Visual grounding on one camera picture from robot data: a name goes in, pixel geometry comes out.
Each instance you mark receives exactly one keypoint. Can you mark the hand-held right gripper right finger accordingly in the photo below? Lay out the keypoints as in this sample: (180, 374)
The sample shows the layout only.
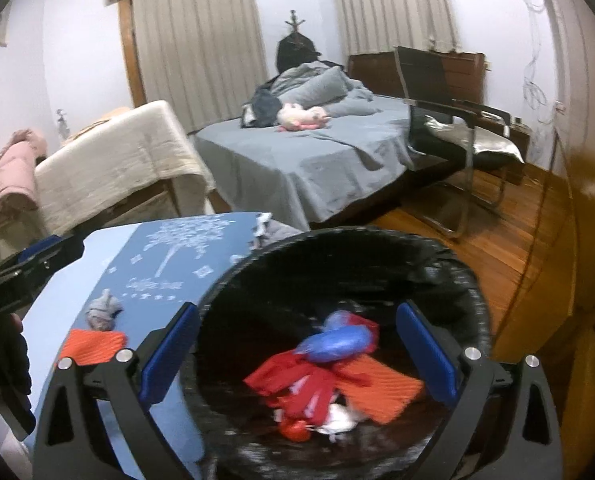
(425, 355)

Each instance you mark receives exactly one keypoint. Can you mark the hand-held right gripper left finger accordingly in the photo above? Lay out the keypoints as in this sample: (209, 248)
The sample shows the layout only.
(170, 355)

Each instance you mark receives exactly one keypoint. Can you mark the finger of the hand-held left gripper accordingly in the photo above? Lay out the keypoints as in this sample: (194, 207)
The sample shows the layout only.
(35, 251)

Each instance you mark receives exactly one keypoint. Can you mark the orange ribbed cloth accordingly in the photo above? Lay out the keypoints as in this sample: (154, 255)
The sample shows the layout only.
(95, 345)
(387, 387)

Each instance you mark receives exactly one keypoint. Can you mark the black trash bin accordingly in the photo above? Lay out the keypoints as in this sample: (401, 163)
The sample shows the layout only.
(427, 270)

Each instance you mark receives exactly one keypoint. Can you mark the blue plastic bag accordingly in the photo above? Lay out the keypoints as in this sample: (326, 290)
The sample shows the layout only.
(332, 342)

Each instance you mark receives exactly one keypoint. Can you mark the person's left forearm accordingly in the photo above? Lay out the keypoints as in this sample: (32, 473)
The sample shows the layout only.
(2, 375)

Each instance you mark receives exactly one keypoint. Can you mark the grey crumpled rag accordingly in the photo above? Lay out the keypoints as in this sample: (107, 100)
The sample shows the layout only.
(102, 312)

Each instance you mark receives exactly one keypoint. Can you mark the pink jacket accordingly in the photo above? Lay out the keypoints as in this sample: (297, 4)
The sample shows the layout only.
(7, 175)

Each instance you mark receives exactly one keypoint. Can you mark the blue tree-print tablecloth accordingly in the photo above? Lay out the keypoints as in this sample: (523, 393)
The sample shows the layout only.
(177, 265)

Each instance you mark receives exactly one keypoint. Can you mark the white crumpled tissue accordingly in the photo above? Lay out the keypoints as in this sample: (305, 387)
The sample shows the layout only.
(340, 420)

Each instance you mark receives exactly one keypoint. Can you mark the beige towel covered chair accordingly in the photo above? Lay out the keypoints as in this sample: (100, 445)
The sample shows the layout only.
(117, 160)

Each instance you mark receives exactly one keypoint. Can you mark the grey patterned cloth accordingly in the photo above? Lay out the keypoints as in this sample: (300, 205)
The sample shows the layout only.
(282, 232)

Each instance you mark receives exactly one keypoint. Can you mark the silver cushion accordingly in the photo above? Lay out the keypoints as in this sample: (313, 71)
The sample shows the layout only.
(477, 140)

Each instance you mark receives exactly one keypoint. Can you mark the wooden wardrobe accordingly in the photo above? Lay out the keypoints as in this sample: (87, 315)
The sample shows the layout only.
(592, 210)

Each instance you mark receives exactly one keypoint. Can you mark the bed with grey sheet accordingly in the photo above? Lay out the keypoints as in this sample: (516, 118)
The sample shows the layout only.
(302, 160)

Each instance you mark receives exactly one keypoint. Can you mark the beige curtain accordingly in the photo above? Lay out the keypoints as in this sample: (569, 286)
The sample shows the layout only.
(392, 5)
(197, 50)

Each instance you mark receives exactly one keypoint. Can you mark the dark folded clothes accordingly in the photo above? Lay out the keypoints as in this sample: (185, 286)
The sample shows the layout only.
(267, 107)

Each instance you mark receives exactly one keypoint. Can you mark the pink plush toy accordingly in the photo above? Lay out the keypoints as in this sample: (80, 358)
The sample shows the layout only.
(297, 117)

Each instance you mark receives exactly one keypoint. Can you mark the wooden headboard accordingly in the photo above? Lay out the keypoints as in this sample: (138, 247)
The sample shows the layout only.
(457, 77)

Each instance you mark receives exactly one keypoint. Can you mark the black cantilever chair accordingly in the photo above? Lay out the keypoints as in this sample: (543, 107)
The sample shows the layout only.
(422, 70)

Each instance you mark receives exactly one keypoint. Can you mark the grey duvet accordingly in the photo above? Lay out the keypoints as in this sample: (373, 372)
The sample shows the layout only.
(317, 85)

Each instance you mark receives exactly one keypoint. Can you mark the black coat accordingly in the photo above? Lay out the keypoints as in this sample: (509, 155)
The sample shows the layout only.
(295, 52)

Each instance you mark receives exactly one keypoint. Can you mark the coat rack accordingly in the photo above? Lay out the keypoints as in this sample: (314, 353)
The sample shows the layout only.
(292, 22)

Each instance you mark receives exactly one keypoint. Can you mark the wooden window frame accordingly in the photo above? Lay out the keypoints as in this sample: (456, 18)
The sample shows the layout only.
(125, 50)

